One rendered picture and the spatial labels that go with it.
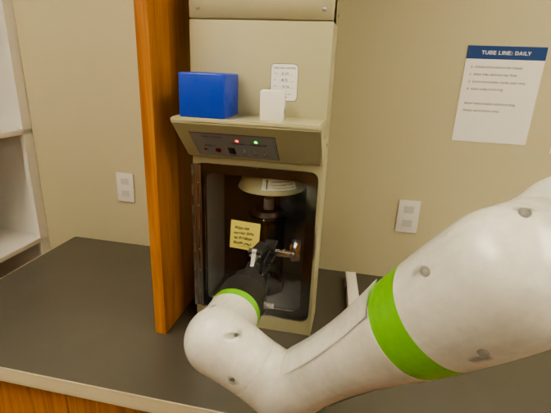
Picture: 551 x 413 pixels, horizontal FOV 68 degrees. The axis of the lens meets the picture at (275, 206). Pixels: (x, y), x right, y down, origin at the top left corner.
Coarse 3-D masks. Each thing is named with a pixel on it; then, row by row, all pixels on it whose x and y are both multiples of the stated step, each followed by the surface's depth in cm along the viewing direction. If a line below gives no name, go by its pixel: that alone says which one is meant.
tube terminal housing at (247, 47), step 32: (192, 32) 91; (224, 32) 89; (256, 32) 88; (288, 32) 86; (320, 32) 85; (192, 64) 93; (224, 64) 91; (256, 64) 90; (320, 64) 87; (256, 96) 92; (320, 96) 89; (224, 160) 98; (320, 192) 96; (320, 224) 103; (288, 320) 109
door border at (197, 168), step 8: (200, 168) 99; (192, 176) 100; (200, 176) 100; (192, 184) 101; (200, 184) 101; (200, 192) 101; (192, 200) 102; (200, 200) 102; (200, 208) 103; (200, 216) 103; (200, 224) 104; (200, 232) 105; (200, 240) 105; (200, 248) 106; (200, 256) 107; (200, 264) 108; (200, 272) 108; (200, 280) 109; (200, 288) 110; (200, 296) 111
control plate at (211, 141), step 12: (192, 132) 88; (204, 144) 92; (216, 144) 91; (228, 144) 90; (240, 144) 89; (252, 144) 88; (264, 144) 88; (228, 156) 94; (240, 156) 93; (252, 156) 92; (264, 156) 92; (276, 156) 91
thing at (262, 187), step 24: (216, 168) 98; (240, 168) 97; (264, 168) 96; (216, 192) 100; (240, 192) 99; (264, 192) 97; (288, 192) 96; (312, 192) 95; (216, 216) 102; (240, 216) 101; (264, 216) 99; (288, 216) 98; (312, 216) 97; (216, 240) 104; (264, 240) 101; (288, 240) 100; (312, 240) 98; (216, 264) 107; (240, 264) 105; (288, 264) 102; (216, 288) 109; (288, 288) 104; (264, 312) 108; (288, 312) 106
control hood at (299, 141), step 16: (176, 128) 88; (192, 128) 87; (208, 128) 86; (224, 128) 85; (240, 128) 84; (256, 128) 83; (272, 128) 82; (288, 128) 81; (304, 128) 81; (320, 128) 80; (192, 144) 93; (288, 144) 86; (304, 144) 85; (320, 144) 84; (256, 160) 94; (272, 160) 93; (288, 160) 92; (304, 160) 90; (320, 160) 89
